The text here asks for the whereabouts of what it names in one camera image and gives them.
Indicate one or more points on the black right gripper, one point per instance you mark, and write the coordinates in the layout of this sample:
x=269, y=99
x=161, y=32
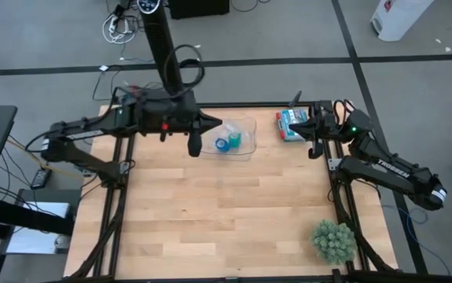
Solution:
x=322, y=126

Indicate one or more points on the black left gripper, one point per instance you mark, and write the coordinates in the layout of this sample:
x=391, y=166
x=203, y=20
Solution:
x=194, y=133

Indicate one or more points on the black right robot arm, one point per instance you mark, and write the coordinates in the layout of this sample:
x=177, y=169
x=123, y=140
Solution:
x=386, y=169

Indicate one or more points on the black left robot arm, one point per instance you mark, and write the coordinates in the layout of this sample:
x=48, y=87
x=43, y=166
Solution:
x=92, y=129

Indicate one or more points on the teal white first aid kit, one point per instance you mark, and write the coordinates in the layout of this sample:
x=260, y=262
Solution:
x=288, y=123

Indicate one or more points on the clear plastic bin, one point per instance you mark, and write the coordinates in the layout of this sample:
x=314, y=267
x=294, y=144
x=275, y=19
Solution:
x=249, y=129

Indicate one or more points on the black tower fan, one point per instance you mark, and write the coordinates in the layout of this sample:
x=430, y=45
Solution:
x=162, y=47

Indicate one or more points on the black box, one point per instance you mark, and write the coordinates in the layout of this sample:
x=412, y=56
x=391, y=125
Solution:
x=198, y=8

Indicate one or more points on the green artificial plant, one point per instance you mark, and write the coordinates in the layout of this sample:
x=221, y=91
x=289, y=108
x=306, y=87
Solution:
x=335, y=243

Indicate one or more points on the white floor appliance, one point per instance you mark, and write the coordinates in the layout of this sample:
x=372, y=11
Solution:
x=400, y=17

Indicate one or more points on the black power adapter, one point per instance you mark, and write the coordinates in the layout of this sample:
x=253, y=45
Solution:
x=41, y=178

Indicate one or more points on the white grey box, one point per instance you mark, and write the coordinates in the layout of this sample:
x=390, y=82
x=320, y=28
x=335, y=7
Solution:
x=37, y=239

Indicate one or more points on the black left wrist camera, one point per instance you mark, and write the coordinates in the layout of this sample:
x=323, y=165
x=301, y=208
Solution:
x=188, y=100

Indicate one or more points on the black metal table frame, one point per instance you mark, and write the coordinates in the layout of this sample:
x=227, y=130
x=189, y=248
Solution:
x=249, y=105

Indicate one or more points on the grey metal bracket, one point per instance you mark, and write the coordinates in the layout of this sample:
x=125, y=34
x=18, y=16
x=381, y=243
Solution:
x=332, y=164
x=86, y=170

